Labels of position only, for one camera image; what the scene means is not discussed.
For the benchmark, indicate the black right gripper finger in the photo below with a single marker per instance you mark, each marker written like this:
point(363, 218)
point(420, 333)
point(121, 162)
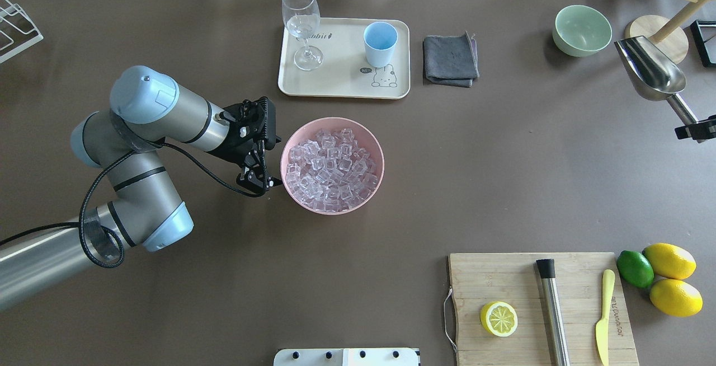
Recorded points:
point(700, 130)

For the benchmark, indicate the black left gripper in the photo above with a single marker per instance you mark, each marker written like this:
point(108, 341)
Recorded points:
point(232, 152)

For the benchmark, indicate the pink bowl of ice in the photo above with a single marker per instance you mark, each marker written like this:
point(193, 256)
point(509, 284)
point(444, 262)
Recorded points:
point(332, 165)

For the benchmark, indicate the steel ice scoop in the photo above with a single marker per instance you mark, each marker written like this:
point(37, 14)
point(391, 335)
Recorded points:
point(654, 76)

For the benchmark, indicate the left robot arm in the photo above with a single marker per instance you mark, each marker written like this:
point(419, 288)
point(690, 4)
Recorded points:
point(133, 201)

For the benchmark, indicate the blue plastic cup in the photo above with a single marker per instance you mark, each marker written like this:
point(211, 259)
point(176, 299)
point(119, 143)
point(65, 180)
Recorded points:
point(380, 40)

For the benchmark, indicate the white cup rack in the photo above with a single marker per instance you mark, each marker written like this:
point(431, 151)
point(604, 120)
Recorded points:
point(18, 31)

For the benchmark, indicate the black glass tray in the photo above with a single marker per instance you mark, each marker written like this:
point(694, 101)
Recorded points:
point(703, 32)

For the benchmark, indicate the wooden mug tree stand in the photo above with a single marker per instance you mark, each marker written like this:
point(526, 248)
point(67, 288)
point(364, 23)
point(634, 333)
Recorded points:
point(666, 34)

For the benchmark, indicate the cream serving tray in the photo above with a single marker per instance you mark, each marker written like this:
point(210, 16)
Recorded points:
point(345, 71)

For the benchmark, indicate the yellow lemon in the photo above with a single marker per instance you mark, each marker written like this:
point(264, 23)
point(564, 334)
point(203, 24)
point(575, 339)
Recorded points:
point(670, 261)
point(676, 298)

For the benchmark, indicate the green lime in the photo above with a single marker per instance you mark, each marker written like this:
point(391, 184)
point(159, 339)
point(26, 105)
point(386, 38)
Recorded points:
point(635, 268)

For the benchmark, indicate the green ceramic bowl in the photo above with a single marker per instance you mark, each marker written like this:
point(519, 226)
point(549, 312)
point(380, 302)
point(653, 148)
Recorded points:
point(580, 31)

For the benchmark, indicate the clear wine glass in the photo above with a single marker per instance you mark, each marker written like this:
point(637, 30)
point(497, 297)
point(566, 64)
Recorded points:
point(301, 19)

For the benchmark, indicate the steel muddler black tip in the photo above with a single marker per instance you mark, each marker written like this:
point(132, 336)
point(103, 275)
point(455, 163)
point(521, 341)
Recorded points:
point(548, 278)

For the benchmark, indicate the grey folded cloth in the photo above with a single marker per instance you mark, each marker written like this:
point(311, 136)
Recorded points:
point(451, 60)

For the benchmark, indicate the yellow plastic knife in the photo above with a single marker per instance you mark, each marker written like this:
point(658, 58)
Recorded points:
point(601, 329)

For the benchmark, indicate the wooden cutting board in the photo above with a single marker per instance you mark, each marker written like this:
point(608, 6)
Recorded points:
point(480, 278)

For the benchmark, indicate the half lemon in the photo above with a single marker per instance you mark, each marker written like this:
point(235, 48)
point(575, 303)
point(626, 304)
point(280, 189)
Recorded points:
point(499, 318)

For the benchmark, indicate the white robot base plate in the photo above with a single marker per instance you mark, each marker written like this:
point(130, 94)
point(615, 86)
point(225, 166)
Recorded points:
point(348, 356)

